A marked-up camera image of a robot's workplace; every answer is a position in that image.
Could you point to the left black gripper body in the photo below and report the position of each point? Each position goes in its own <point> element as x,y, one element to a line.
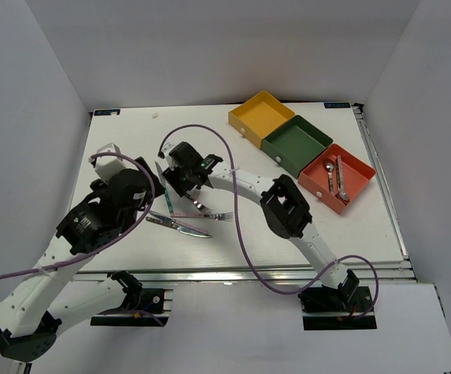
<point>156,186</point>

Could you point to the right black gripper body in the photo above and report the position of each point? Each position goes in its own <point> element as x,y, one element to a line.
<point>180,178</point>

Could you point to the green handled fork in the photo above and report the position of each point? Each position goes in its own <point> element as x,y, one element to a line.
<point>198,205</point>

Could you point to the dark handled spoon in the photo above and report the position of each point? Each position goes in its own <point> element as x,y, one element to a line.
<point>329,166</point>

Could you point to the pink handled spoon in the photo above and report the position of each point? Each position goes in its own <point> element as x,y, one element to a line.
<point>343,195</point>

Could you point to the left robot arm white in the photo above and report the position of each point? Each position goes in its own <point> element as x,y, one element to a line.
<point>31,317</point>

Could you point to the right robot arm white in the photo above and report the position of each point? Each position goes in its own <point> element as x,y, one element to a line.
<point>285,209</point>

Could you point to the yellow container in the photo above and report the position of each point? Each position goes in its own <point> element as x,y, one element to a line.
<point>259,116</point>

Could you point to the left blue table label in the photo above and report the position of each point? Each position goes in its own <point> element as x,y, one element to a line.
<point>107,112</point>

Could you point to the blue table label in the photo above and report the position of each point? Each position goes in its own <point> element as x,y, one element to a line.
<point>107,112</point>
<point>336,105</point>

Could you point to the green container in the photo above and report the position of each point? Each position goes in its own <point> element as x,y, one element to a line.
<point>295,144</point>

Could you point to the right blue table label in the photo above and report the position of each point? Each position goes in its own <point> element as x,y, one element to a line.
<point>336,105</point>

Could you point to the orange container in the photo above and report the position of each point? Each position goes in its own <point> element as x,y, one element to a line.
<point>357,175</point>

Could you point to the green handled knife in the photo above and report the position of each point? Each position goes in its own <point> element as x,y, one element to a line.
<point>164,184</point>

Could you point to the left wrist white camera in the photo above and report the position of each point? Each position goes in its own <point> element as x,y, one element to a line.
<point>107,167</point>

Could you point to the pink handled knife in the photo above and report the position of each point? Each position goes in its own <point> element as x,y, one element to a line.
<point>172,220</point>

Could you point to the dark handled knife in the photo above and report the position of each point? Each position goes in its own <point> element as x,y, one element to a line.
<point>181,229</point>

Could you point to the pink handled fork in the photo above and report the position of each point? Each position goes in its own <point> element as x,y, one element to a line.
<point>227,217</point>

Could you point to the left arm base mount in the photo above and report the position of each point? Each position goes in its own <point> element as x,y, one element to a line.
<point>141,306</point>

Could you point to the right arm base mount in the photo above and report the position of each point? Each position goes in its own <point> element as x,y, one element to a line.
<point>323,311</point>

